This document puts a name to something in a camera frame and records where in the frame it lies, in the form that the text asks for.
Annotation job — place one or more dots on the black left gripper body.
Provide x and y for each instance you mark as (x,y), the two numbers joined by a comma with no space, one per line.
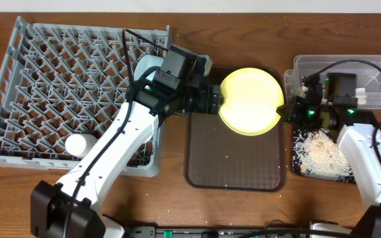
(196,100)

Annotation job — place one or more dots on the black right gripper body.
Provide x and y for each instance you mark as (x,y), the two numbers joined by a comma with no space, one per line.
(302,114)

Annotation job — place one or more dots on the yellow round plate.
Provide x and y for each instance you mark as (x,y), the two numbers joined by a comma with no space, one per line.
(251,97)

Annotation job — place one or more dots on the white paper napkin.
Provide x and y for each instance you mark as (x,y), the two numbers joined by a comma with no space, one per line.
(360,94)

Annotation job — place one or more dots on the light blue small bowl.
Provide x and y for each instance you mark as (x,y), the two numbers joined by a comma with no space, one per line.
(145,63)

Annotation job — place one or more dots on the white cup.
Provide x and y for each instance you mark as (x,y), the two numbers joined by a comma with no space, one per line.
(79,145)

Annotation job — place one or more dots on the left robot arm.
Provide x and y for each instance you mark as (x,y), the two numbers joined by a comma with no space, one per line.
(160,88)

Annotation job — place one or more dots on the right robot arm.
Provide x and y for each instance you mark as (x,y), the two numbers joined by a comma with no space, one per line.
(333,105)

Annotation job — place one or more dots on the black flat waste tray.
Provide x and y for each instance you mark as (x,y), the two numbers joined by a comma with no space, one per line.
(349,118)

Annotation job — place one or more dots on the clear plastic waste bin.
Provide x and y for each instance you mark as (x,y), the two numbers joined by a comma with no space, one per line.
(368,77)

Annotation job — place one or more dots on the spilled rice pile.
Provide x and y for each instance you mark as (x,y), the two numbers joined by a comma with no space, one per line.
(315,155)

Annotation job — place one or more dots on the dark brown serving tray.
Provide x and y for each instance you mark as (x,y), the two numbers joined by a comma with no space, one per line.
(220,158)

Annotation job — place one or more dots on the grey plastic dish rack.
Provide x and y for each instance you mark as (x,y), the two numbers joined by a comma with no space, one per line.
(57,80)

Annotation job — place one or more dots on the black rail at table edge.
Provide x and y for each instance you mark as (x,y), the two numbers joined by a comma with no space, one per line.
(225,232)

